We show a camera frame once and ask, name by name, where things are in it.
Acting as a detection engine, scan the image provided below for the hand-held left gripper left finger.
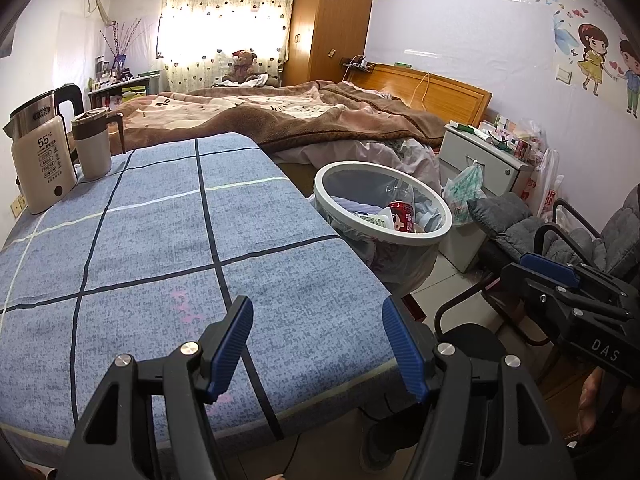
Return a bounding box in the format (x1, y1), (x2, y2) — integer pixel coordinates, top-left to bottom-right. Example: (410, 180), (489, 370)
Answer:
(62, 295), (255, 480)

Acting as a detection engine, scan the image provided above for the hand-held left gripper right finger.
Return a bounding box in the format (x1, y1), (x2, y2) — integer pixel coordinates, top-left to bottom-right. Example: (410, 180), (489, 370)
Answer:
(381, 296), (578, 480)

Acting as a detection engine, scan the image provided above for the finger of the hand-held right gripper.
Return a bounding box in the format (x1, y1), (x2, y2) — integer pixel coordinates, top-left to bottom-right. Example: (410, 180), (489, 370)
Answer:
(501, 262), (632, 332)
(520, 253), (622, 304)

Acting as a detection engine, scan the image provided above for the white rimmed trash bin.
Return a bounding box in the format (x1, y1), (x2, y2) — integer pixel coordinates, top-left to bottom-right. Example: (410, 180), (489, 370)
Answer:
(309, 161), (453, 296)

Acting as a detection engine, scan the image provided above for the red drink can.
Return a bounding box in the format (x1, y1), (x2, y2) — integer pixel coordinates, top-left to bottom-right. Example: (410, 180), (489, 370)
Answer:
(389, 201), (417, 233)

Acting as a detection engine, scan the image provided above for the person's right hand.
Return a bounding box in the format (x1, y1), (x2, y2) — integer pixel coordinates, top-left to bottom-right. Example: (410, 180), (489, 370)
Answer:
(577, 367), (606, 436)

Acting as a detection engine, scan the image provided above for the grey cushioned black chair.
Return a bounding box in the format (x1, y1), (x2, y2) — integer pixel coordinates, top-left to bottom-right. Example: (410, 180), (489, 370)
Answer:
(432, 192), (640, 361)

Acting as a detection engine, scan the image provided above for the white red print plastic bag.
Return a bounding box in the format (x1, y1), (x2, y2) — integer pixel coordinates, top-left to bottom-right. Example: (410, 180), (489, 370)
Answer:
(522, 149), (565, 216)

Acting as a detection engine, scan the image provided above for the green print plastic bag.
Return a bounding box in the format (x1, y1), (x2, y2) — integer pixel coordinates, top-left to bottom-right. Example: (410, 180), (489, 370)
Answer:
(442, 160), (486, 223)

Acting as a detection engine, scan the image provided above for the blue plaid tablecloth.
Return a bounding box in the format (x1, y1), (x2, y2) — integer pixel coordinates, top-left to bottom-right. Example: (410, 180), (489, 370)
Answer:
(0, 132), (401, 461)

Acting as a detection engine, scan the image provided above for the white nightstand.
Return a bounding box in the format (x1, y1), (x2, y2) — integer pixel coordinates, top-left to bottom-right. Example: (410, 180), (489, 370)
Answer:
(439, 124), (535, 273)

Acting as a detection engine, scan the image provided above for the pile of small boxes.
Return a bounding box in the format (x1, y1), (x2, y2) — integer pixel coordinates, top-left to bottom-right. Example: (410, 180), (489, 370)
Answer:
(477, 115), (546, 161)

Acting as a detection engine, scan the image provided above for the wooden bed headboard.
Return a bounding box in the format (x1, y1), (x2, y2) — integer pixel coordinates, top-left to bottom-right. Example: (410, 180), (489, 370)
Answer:
(345, 62), (493, 131)

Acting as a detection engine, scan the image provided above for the pink bed sheet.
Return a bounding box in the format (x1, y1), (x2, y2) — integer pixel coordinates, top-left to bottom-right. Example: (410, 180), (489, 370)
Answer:
(272, 137), (441, 196)

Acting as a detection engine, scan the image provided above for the beige mug with brown band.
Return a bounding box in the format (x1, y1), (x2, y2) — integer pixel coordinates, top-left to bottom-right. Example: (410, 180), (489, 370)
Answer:
(71, 107), (126, 182)

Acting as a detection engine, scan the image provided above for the brown bed blanket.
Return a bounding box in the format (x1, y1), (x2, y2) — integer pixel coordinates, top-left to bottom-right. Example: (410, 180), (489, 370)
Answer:
(112, 80), (446, 153)

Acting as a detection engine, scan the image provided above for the cream electric kettle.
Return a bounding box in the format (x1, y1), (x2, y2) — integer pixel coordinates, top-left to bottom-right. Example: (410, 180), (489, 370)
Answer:
(2, 83), (83, 215)

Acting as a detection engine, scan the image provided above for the brown teddy bear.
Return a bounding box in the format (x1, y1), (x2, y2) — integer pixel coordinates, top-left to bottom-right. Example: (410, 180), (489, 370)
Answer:
(222, 50), (258, 83)

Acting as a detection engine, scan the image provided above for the cluttered desk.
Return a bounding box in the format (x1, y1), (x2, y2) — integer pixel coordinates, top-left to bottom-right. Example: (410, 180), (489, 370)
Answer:
(87, 72), (163, 106)

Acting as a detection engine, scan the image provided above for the vase of flower branches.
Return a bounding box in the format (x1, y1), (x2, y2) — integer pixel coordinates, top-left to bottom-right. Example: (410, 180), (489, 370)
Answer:
(100, 19), (143, 68)

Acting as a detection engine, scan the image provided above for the wooden wardrobe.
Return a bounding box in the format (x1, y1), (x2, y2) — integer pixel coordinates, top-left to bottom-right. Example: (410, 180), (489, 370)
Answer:
(282, 0), (377, 87)

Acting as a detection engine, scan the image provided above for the cartoon couple wall decal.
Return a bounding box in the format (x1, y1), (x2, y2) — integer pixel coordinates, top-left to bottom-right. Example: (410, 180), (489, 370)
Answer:
(577, 22), (640, 118)

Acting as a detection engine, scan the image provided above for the white charging cable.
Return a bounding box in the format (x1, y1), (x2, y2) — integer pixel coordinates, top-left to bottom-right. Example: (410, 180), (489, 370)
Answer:
(410, 71), (432, 108)

